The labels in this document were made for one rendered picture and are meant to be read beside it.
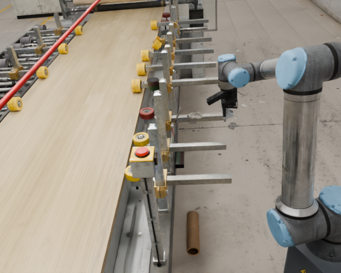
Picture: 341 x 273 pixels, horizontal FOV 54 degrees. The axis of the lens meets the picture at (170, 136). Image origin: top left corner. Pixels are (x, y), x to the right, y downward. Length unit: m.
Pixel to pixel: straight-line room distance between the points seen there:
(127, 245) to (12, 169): 0.62
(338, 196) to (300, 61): 0.60
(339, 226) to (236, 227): 1.09
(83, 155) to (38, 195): 0.28
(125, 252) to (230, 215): 1.11
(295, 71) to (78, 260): 0.89
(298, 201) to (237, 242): 1.09
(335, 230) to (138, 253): 0.78
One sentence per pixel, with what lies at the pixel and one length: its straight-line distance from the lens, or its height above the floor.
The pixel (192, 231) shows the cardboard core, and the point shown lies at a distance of 2.27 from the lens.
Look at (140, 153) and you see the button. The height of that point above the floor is 1.23.
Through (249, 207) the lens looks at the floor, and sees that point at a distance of 2.54.
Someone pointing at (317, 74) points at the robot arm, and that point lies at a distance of 1.10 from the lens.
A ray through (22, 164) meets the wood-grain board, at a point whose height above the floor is 0.90.
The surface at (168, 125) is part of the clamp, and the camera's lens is 1.80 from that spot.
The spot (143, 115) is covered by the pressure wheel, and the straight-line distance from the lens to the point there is 1.84.
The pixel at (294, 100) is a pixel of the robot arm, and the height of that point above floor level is 1.30.
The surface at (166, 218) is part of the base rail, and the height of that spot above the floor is 0.70.
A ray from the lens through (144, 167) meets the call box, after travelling 1.01.
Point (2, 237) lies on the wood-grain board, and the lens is 1.39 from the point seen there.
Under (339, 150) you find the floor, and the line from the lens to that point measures 3.20.
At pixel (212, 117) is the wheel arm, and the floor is 0.85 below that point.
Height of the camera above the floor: 1.83
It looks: 34 degrees down
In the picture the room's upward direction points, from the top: 6 degrees counter-clockwise
